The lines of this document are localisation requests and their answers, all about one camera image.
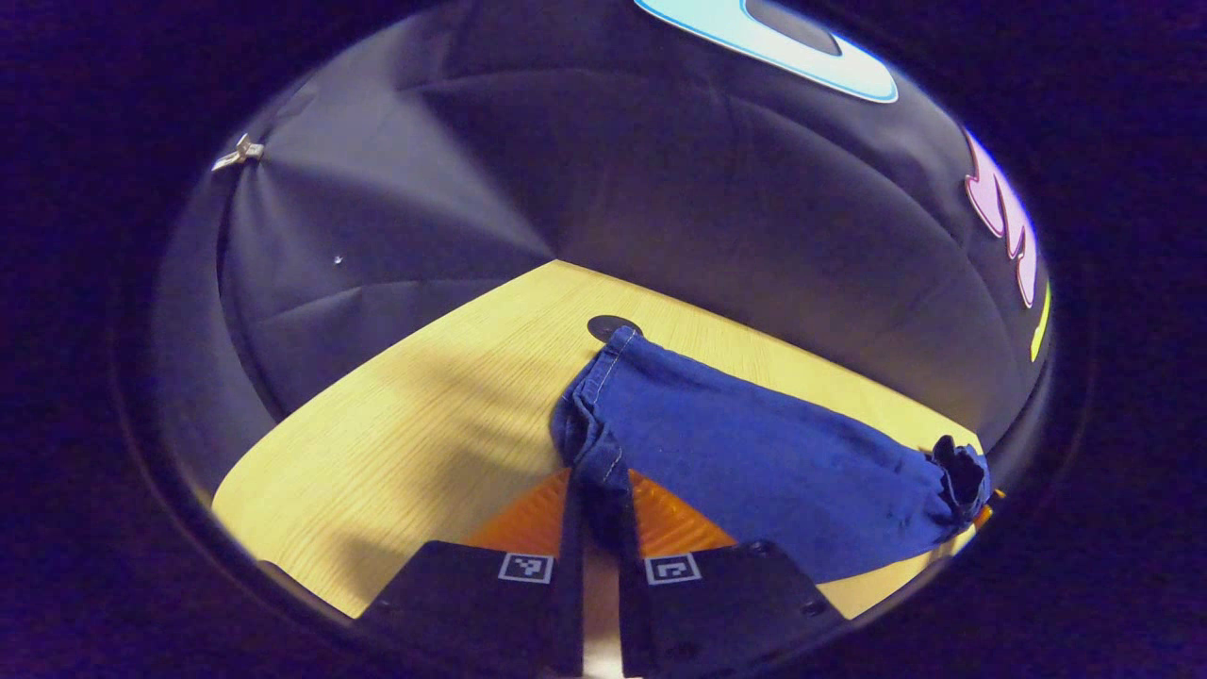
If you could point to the black table grommet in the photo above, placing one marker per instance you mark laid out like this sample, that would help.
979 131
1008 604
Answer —
603 325

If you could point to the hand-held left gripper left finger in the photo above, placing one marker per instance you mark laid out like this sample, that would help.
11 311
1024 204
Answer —
471 604

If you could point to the silver cloth clip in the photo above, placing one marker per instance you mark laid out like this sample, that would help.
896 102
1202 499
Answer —
240 151

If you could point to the blue denim jeans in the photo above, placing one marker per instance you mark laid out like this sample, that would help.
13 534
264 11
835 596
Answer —
754 453

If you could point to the black backdrop cloth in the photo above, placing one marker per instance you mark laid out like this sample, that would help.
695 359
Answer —
566 170

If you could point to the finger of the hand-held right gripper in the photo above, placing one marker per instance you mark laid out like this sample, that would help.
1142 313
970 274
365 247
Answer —
986 515

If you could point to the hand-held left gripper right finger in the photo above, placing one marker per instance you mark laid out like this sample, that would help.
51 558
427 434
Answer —
717 604

